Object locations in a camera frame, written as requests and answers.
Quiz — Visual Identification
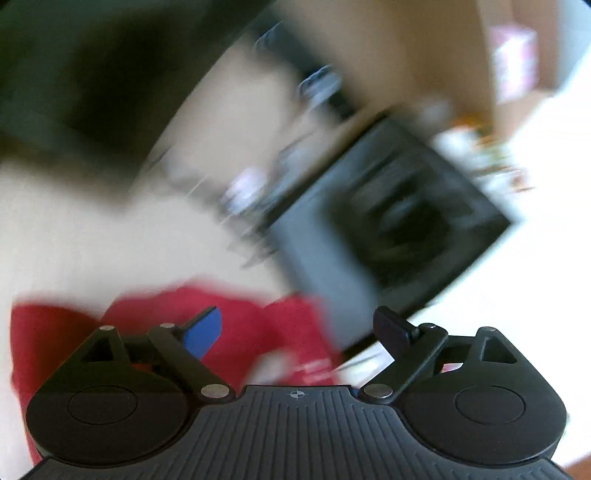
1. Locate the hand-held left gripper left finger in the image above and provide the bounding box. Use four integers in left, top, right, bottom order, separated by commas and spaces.
78, 306, 236, 404

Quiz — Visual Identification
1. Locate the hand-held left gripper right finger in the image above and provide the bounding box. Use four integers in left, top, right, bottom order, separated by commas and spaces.
360, 306, 520, 404

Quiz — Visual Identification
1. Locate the red fleece garment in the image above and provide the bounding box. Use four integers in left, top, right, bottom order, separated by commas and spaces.
10, 286, 345, 467

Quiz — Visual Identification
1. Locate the black computer monitor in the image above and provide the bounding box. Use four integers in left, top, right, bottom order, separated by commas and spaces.
0, 0, 287, 160

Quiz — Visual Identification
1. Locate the pink box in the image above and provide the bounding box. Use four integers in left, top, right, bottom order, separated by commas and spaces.
488, 25, 539, 101

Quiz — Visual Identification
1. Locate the black socket rail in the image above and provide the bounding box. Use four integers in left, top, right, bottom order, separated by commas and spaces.
254, 18, 358, 123

